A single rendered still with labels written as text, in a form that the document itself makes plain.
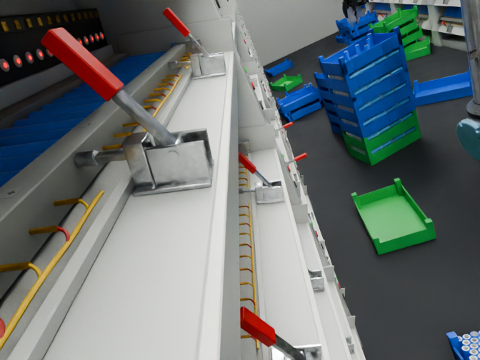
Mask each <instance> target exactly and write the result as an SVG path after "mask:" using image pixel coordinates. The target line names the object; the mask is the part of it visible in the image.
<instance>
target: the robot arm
mask: <svg viewBox="0 0 480 360"><path fill-rule="evenodd" d="M367 2H369V0H343V2H342V10H343V13H344V16H345V17H346V19H347V21H348V22H349V24H350V25H351V26H352V27H354V21H356V24H358V23H359V20H360V17H364V16H365V12H364V11H363V10H362V8H361V5H364V4H366V3H367ZM460 4H461V15H462V20H463V25H464V35H465V40H466V50H467V56H468V61H469V71H470V76H471V85H472V91H473V99H472V100H471V101H470V102H469V103H468V104H467V106H466V110H467V115H468V118H467V119H464V120H462V121H461V122H459V123H458V125H457V127H456V133H457V136H458V139H459V141H460V143H461V145H462V146H463V148H464V149H465V150H466V151H467V152H468V153H469V154H470V155H471V156H472V157H474V158H475V159H476V160H478V161H480V0H460ZM349 7H350V8H349ZM351 7H352V8H351ZM353 10H354V12H355V13H354V14H353Z"/></svg>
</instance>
